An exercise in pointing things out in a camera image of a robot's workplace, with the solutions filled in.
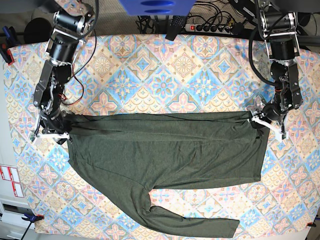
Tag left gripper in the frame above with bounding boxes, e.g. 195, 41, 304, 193
248, 103, 289, 141

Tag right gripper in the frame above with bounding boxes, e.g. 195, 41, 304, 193
29, 109, 71, 145

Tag green long-sleeve T-shirt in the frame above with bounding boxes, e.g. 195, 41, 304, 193
65, 111, 270, 238

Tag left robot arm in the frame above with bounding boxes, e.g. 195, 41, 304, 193
248, 0, 303, 142

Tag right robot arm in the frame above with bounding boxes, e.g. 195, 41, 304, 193
29, 0, 99, 145

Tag red white labels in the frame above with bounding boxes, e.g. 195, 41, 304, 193
0, 165, 24, 198

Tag colourful patterned tablecloth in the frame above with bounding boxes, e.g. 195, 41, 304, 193
0, 34, 320, 240

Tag blue clamp bottom left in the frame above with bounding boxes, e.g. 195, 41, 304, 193
21, 213, 45, 240

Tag blue clamp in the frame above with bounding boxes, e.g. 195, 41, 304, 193
21, 213, 45, 240
0, 26, 14, 66

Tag orange clamp bottom right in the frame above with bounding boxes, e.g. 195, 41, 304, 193
307, 222, 317, 228

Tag blue clamp top left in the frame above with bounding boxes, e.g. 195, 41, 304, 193
0, 26, 14, 66

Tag black round stool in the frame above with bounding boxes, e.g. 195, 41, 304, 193
23, 17, 52, 44

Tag white power strip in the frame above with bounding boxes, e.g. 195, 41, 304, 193
184, 23, 231, 35

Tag black remote control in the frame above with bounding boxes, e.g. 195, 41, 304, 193
165, 15, 187, 41

